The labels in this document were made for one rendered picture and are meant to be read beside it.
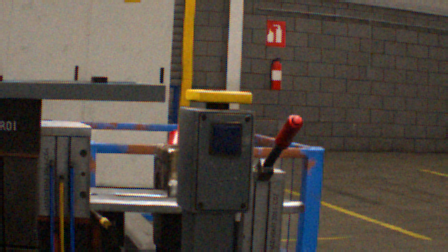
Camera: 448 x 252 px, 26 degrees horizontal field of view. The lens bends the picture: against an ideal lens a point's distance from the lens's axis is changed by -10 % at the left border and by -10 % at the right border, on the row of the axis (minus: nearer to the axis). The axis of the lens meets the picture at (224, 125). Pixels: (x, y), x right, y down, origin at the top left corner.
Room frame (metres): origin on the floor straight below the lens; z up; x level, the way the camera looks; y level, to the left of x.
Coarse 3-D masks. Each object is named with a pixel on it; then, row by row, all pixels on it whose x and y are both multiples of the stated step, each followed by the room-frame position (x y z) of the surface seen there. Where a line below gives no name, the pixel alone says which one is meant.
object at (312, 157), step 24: (48, 120) 4.29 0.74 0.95; (96, 144) 3.20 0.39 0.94; (120, 144) 3.23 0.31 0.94; (144, 144) 3.27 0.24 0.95; (264, 144) 3.89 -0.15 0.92; (312, 168) 3.40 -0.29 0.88; (312, 192) 3.41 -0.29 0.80; (144, 216) 4.44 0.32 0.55; (312, 216) 3.41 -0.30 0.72; (144, 240) 3.57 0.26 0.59; (288, 240) 3.64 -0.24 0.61; (312, 240) 3.41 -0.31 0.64
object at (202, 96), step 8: (192, 96) 1.19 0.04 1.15; (200, 96) 1.16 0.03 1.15; (208, 96) 1.17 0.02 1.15; (216, 96) 1.17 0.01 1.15; (224, 96) 1.17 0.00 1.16; (232, 96) 1.17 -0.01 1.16; (240, 96) 1.18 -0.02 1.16; (248, 96) 1.18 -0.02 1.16; (208, 104) 1.19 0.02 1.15; (216, 104) 1.19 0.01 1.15; (224, 104) 1.19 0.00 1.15
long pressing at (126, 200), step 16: (96, 192) 1.52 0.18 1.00; (112, 192) 1.53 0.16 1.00; (128, 192) 1.55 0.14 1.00; (144, 192) 1.56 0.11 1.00; (160, 192) 1.57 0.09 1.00; (96, 208) 1.40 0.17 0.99; (112, 208) 1.41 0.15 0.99; (128, 208) 1.42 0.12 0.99; (144, 208) 1.42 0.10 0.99; (160, 208) 1.43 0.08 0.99; (176, 208) 1.44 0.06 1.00; (288, 208) 1.48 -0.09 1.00; (304, 208) 1.51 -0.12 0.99
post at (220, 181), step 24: (192, 120) 1.17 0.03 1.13; (216, 120) 1.17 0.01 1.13; (240, 120) 1.17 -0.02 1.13; (192, 144) 1.16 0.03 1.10; (240, 144) 1.17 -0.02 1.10; (192, 168) 1.16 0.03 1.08; (216, 168) 1.17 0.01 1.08; (240, 168) 1.17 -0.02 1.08; (192, 192) 1.16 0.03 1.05; (216, 192) 1.17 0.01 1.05; (240, 192) 1.17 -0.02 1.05; (192, 216) 1.17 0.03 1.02; (216, 216) 1.17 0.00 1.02; (240, 216) 1.18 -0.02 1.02; (192, 240) 1.17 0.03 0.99; (216, 240) 1.17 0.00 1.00; (240, 240) 1.18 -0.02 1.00
